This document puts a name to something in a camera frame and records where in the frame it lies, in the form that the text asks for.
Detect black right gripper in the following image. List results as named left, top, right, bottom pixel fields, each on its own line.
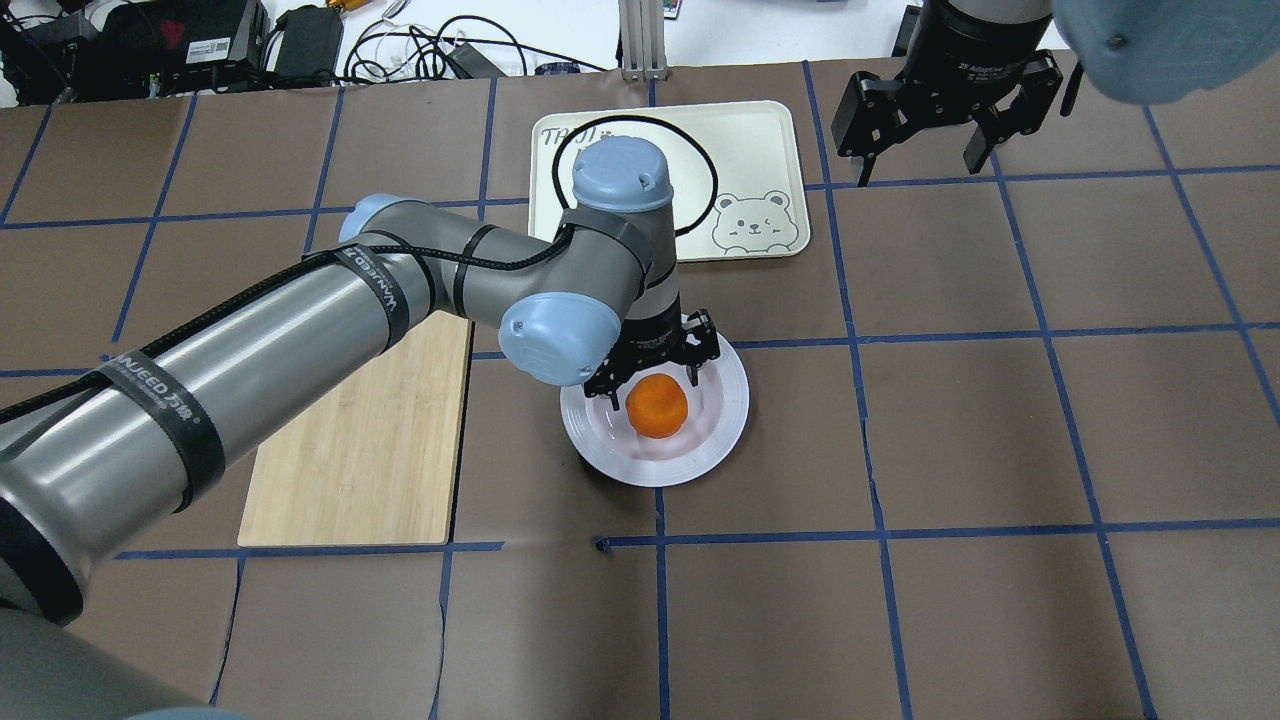
left=831, top=1, right=1062, bottom=187

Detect bamboo cutting board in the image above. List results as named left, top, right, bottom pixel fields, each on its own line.
left=238, top=313, right=474, bottom=548

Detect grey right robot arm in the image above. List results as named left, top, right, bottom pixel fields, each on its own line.
left=831, top=1, right=1279, bottom=186

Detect orange fruit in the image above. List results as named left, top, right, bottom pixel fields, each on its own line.
left=625, top=373, right=689, bottom=439

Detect white ridged plate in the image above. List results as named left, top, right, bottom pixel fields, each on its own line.
left=559, top=333, right=750, bottom=488

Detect cream bear tray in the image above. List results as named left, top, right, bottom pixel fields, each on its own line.
left=527, top=101, right=812, bottom=263

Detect black electronics box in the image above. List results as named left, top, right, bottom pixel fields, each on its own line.
left=3, top=1, right=269, bottom=106

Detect black power adapter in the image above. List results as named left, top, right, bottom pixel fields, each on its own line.
left=271, top=5, right=343, bottom=88

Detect aluminium profile post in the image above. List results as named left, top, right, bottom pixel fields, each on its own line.
left=617, top=0, right=669, bottom=82

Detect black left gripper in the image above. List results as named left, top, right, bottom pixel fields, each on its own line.
left=584, top=300, right=721, bottom=405

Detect tangled black cables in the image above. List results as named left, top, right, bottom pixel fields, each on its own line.
left=344, top=14, right=609, bottom=83

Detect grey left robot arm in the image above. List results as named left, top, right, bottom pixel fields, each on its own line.
left=1, top=136, right=721, bottom=719

